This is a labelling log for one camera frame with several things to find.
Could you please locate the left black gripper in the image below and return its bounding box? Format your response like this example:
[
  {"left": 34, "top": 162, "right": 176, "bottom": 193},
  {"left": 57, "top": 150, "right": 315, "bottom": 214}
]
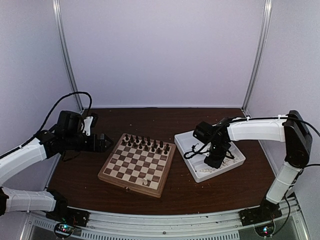
[{"left": 64, "top": 132, "right": 114, "bottom": 153}]

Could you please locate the pile of white chess pieces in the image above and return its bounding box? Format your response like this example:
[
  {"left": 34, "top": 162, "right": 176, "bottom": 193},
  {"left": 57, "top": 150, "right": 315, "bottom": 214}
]
[{"left": 199, "top": 157, "right": 237, "bottom": 173}]

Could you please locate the front aluminium rail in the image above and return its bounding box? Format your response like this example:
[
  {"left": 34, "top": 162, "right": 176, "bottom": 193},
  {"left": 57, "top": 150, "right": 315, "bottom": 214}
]
[{"left": 18, "top": 196, "right": 311, "bottom": 240}]

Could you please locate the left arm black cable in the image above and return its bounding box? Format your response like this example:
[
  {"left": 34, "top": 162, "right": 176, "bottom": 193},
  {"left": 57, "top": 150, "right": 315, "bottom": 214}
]
[{"left": 39, "top": 91, "right": 93, "bottom": 131}]

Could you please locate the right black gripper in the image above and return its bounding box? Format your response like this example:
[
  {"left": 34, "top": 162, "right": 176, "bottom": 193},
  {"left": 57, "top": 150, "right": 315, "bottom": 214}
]
[{"left": 204, "top": 142, "right": 228, "bottom": 169}]

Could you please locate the dark rook right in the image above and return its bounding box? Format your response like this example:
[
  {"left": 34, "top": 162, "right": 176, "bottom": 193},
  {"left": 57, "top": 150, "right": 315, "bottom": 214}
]
[{"left": 165, "top": 144, "right": 170, "bottom": 152}]

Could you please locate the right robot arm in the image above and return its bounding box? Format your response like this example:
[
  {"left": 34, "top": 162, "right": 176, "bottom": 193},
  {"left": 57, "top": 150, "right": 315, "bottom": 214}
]
[{"left": 192, "top": 110, "right": 313, "bottom": 221}]

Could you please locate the wooden chess board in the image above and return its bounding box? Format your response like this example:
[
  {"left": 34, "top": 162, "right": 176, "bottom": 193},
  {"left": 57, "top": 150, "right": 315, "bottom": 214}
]
[{"left": 97, "top": 133, "right": 176, "bottom": 198}]

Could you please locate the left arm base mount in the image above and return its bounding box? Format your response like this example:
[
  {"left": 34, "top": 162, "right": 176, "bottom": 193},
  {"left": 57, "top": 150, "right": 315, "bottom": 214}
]
[{"left": 45, "top": 190, "right": 90, "bottom": 227}]

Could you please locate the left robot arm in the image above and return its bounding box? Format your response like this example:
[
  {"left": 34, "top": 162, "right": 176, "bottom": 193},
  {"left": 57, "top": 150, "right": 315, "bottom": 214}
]
[{"left": 0, "top": 110, "right": 114, "bottom": 222}]

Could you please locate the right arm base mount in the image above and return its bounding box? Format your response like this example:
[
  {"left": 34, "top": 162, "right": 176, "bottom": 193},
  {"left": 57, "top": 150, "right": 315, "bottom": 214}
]
[{"left": 239, "top": 198, "right": 282, "bottom": 226}]

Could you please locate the right aluminium frame post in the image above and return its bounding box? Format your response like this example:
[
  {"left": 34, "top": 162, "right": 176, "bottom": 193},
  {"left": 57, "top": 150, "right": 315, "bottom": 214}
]
[{"left": 241, "top": 0, "right": 273, "bottom": 115}]

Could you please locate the white plastic tray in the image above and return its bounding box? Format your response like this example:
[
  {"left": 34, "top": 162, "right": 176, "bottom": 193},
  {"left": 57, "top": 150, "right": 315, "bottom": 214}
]
[{"left": 174, "top": 117, "right": 246, "bottom": 183}]

